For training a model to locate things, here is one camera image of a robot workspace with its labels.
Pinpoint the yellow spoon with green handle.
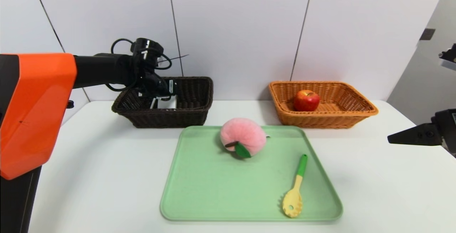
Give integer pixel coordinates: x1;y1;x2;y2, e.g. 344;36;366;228
282;154;308;218

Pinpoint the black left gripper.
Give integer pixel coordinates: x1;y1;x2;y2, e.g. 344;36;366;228
153;79;178;97

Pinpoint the light green plastic tray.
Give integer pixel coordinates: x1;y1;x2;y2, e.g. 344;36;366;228
160;125;343;222

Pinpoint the red apple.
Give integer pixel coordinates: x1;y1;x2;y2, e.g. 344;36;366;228
293;90;320;112

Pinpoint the white whiteboard eraser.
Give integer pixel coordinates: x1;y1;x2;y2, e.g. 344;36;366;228
156;95;178;110

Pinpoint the orange wicker basket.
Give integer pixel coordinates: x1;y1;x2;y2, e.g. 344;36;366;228
268;81;379;129

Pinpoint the black left wrist camera cable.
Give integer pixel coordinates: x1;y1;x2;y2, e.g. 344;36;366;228
106;38;173;93

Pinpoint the thin black cable tie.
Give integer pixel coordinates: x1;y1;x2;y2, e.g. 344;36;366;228
157;54;190;63

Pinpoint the pink plush peach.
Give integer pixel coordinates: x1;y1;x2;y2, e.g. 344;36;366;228
220;118;267;159

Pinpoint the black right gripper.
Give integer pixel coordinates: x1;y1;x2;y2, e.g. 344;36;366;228
387;108;456;158

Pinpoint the dark brown wicker basket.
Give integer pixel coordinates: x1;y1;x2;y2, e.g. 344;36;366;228
112;77;213;129

